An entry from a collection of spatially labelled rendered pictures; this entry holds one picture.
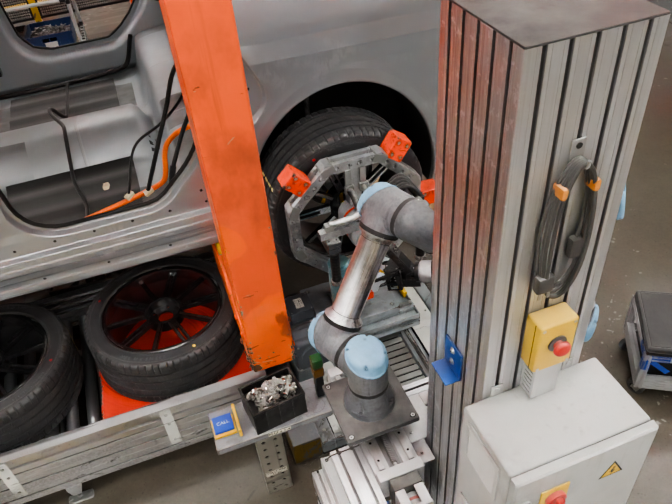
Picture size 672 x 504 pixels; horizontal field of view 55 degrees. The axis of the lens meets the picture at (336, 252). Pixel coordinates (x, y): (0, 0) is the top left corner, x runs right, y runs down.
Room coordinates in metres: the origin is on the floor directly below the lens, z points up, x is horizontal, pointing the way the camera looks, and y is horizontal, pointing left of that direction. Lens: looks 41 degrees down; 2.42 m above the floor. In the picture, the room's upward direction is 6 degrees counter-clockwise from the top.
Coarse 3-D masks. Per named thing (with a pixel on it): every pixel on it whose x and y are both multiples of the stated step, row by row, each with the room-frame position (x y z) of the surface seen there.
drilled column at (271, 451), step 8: (264, 440) 1.37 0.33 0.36; (272, 440) 1.38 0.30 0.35; (280, 440) 1.39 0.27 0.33; (256, 448) 1.41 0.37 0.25; (264, 448) 1.37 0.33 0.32; (272, 448) 1.38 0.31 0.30; (280, 448) 1.38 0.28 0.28; (264, 456) 1.37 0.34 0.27; (272, 456) 1.37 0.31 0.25; (280, 456) 1.38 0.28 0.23; (264, 464) 1.36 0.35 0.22; (272, 464) 1.37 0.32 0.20; (280, 464) 1.38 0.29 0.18; (264, 472) 1.36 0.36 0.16; (272, 472) 1.37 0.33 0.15; (280, 472) 1.38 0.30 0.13; (288, 472) 1.39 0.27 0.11; (272, 480) 1.37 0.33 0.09; (280, 480) 1.38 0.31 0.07; (288, 480) 1.38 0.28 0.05; (272, 488) 1.37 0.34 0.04; (280, 488) 1.37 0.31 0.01
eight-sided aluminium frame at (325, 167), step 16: (320, 160) 2.02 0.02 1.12; (336, 160) 2.03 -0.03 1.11; (352, 160) 2.01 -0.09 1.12; (368, 160) 2.02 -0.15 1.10; (384, 160) 2.04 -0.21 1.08; (320, 176) 1.97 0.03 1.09; (416, 176) 2.08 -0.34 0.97; (288, 208) 1.95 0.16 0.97; (288, 224) 1.97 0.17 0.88; (400, 240) 2.06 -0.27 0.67; (304, 256) 1.94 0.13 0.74; (320, 256) 2.00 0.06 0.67
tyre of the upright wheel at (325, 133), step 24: (312, 120) 2.23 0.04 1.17; (336, 120) 2.20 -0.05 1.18; (360, 120) 2.21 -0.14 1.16; (384, 120) 2.34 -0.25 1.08; (288, 144) 2.15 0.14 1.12; (312, 144) 2.08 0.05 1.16; (336, 144) 2.08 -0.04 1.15; (360, 144) 2.10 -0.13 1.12; (264, 168) 2.17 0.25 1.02; (312, 168) 2.05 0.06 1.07; (288, 192) 2.02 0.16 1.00; (288, 240) 2.01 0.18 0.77
